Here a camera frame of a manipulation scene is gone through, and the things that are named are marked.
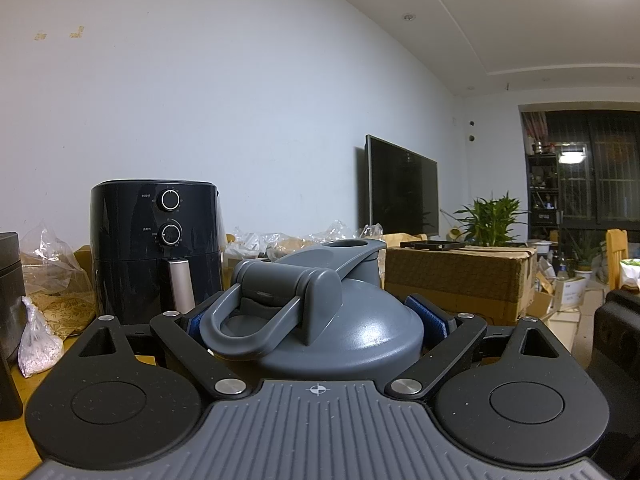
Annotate black storage shelf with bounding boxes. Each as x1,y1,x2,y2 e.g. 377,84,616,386
525,110,561,241

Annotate plastic bag of yellow food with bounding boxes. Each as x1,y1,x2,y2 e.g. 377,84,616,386
222,232,271,286

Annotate clear bag of bread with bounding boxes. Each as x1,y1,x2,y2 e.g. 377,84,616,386
19,220,98,341

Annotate flat black frame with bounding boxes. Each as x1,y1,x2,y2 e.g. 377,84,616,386
399,240,466,252

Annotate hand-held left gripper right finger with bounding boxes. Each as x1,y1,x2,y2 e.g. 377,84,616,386
386,294,582,404

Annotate brown cardboard box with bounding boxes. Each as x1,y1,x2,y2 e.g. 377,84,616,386
382,245,556,326

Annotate small white plastic bag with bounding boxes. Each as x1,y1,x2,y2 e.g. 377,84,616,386
17,296,65,378

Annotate wooden chair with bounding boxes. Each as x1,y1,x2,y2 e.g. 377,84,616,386
605,227,628,291

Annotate dark balcony window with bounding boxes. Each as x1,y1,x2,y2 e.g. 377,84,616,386
520,105,640,233

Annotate grey shaker bottle lid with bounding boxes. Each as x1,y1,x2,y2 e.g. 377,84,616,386
199,239,426,383

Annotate white carton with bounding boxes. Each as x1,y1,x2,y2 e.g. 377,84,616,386
555,275,588,311

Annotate white green plastic bag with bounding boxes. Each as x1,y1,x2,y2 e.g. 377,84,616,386
617,257,640,293

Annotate black air fryer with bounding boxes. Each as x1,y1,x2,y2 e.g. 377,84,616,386
90,180,224,326

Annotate plastic bag of flatbreads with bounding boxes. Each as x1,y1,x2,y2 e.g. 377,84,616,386
265,220,386,261

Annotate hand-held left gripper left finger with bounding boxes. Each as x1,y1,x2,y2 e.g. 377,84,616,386
59,287,251,404

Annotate small potted plant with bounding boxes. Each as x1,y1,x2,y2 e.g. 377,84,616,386
565,232,601,296

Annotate green potted plant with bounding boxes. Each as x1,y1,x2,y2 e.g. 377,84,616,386
452,191,531,248

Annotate black flat television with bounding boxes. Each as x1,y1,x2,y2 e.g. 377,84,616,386
365,134,441,241

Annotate grey rice cooker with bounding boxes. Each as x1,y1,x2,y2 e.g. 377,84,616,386
0,232,27,361

